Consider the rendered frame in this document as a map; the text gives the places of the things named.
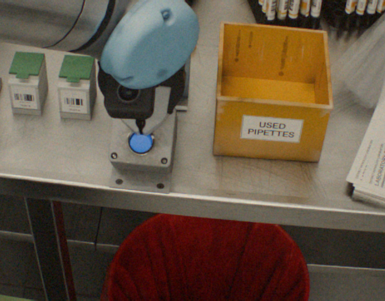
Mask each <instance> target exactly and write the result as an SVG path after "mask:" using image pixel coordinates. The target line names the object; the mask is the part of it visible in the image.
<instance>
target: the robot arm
mask: <svg viewBox="0 0 385 301"><path fill-rule="evenodd" d="M198 38H199V20H198V17H197V15H196V13H195V12H194V11H193V10H192V9H191V8H190V7H189V5H188V4H187V3H186V2H185V1H184V0H0V42H3V43H9V44H17V45H23V46H29V47H37V48H43V49H47V50H56V51H63V52H69V53H73V54H81V55H88V56H91V57H93V58H96V59H97V60H98V62H97V64H98V75H97V81H98V87H99V89H100V91H101V93H102V94H103V96H104V106H105V109H106V111H107V113H108V114H109V116H110V117H111V118H113V119H120V120H121V121H122V122H123V123H124V124H125V125H127V126H128V128H129V129H130V130H131V131H133V132H134V133H135V134H137V135H144V136H145V137H147V136H148V135H149V134H150V133H152V132H153V131H155V130H156V129H158V128H159V126H160V125H161V124H162V123H163V122H164V121H165V120H166V118H167V116H168V115H169V114H171V113H172V111H173V110H174V108H175V106H176V105H177V104H178V102H179V101H180V99H181V98H182V95H183V93H184V86H185V85H186V71H185V70H184V67H186V60H187V58H189V57H190V56H191V53H192V52H193V51H194V50H195V47H196V44H197V42H198ZM142 120H143V124H142Z"/></svg>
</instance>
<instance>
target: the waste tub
mask: <svg viewBox="0 0 385 301"><path fill-rule="evenodd" d="M333 109H334V103H333V93H332V83H331V72H330V63H329V44H328V42H327V32H326V31H322V30H314V29H303V28H288V27H283V26H270V25H260V24H251V23H233V22H224V21H221V22H220V29H219V50H218V71H217V82H216V105H215V116H214V139H213V155H219V156H236V157H254V158H264V159H281V160H291V161H308V162H318V161H319V160H320V155H321V151H322V146H323V143H324V138H325V133H326V130H327V125H328V122H329V117H330V112H331V110H333Z"/></svg>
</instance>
